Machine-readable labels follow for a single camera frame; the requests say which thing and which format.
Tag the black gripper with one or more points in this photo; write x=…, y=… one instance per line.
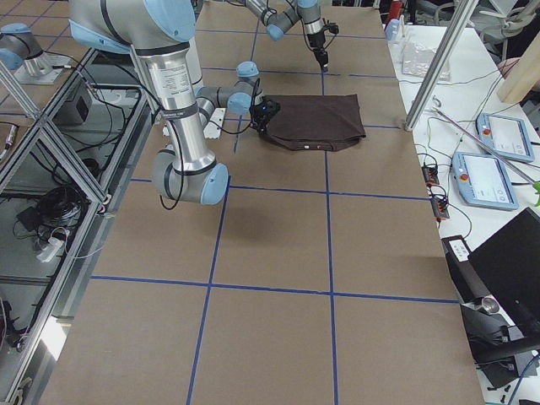
x=316, y=42
x=258, y=115

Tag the dark brown t-shirt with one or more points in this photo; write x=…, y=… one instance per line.
x=316, y=122

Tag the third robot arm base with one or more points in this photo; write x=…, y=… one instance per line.
x=22, y=53

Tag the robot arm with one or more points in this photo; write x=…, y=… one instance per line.
x=278, y=23
x=158, y=33

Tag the red cylinder can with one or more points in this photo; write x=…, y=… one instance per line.
x=395, y=9

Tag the clear plastic bag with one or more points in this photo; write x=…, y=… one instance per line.
x=417, y=58

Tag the white reacher grabber stick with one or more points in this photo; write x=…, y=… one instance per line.
x=528, y=179

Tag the black power strip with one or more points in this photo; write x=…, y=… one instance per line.
x=437, y=194

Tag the near blue teach pendant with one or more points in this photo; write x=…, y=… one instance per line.
x=482, y=181

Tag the blue teach pendant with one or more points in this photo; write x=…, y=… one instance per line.
x=482, y=181
x=508, y=135

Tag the far blue teach pendant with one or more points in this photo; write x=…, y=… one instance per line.
x=508, y=135

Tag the wooden beam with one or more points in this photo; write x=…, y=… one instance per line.
x=523, y=75

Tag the black laptop monitor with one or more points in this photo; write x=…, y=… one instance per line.
x=508, y=265

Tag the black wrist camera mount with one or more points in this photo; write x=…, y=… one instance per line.
x=270, y=108
x=330, y=26

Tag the aluminium camera post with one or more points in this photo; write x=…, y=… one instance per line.
x=448, y=42

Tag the aluminium frame rail structure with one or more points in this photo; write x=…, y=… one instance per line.
x=76, y=133

